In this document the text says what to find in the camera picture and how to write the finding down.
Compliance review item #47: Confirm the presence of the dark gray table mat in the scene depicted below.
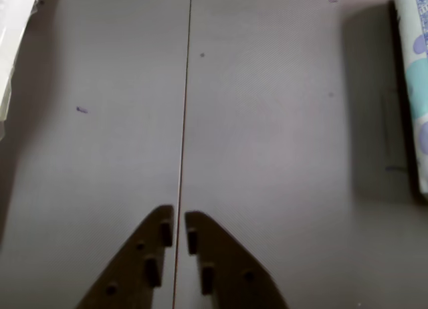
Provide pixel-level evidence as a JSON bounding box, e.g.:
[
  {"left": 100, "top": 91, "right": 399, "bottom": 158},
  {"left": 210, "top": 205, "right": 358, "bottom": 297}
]
[
  {"left": 0, "top": 0, "right": 193, "bottom": 309},
  {"left": 173, "top": 0, "right": 428, "bottom": 309}
]

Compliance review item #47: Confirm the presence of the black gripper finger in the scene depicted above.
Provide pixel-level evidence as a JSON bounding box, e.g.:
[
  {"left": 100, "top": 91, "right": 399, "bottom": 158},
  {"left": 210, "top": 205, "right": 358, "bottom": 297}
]
[
  {"left": 76, "top": 204, "right": 175, "bottom": 309},
  {"left": 185, "top": 211, "right": 290, "bottom": 309}
]

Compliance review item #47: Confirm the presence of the white blue Milkis can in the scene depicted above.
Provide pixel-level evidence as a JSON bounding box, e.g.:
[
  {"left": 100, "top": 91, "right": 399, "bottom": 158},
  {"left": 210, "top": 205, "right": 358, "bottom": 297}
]
[{"left": 394, "top": 0, "right": 428, "bottom": 199}]

